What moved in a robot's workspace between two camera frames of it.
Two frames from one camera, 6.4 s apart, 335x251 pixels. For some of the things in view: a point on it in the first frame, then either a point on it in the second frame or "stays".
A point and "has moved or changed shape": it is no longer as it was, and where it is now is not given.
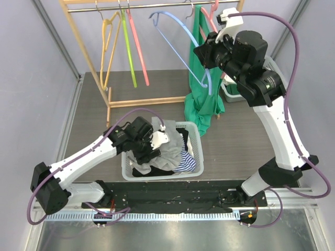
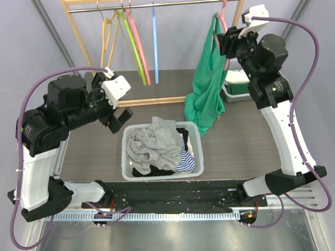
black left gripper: [143, 158] → [115, 123]
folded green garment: [232, 89] stays
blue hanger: [156, 23] → [156, 56]
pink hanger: [142, 60] stays
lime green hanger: [129, 46] → [132, 44]
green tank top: [204, 98] has moved or changed shape
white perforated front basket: [196, 132] stays
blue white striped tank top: [188, 163] stays
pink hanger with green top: [210, 16] has moved or changed shape
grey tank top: [171, 152] stays
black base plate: [179, 195] stays
